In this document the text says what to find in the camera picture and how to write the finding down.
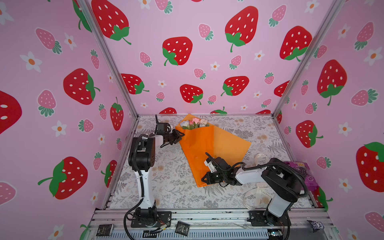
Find orange wrapping paper sheet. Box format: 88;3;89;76
176;115;251;188

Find pink fake rose stem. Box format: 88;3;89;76
191;118;201;128

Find white fake rose stem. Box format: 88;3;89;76
180;121;191;130

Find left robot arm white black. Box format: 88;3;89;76
128;122;185;226

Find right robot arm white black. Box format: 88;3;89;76
202;153;309;227

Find white ribbon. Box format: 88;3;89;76
242;152;277;210

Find floral patterned table mat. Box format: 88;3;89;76
103;114;316;210

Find black square tag middle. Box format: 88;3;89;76
175;221;191;237

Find black square tag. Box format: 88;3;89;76
96;224;114;237
175;221;191;237

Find purple snack bag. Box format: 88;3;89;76
286;162;319;192

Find black square tag left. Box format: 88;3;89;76
96;224;114;237

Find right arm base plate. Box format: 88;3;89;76
247;210;292;227

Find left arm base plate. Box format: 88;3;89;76
131;210;172;228

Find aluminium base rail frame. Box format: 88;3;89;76
84;209;341;240

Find right aluminium corner post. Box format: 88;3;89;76
272;0;345;120

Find aluminium corner post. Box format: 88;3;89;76
78;0;139;120
272;0;345;120

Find left aluminium corner post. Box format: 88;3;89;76
78;0;139;120

